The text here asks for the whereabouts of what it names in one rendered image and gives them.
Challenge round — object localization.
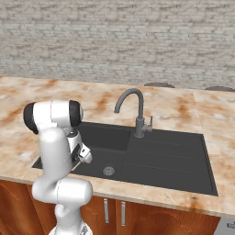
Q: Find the silver cabinet door handle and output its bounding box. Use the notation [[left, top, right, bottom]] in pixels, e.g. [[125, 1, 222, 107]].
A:
[[120, 200, 127, 228], [103, 197, 110, 224]]

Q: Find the dark grey tap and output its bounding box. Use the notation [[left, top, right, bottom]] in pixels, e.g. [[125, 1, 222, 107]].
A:
[[114, 88, 154, 139]]

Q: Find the grey dishwasher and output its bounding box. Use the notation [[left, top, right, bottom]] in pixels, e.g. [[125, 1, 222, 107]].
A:
[[213, 216, 235, 235]]

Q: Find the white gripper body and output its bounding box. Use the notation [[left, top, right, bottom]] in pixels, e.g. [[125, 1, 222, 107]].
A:
[[79, 145, 94, 164]]

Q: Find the pale dish brush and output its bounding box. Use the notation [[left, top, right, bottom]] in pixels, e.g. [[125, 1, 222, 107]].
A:
[[72, 161, 83, 173]]

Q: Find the dark grey sink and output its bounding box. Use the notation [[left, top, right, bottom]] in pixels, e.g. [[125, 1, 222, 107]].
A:
[[31, 121, 219, 197]]

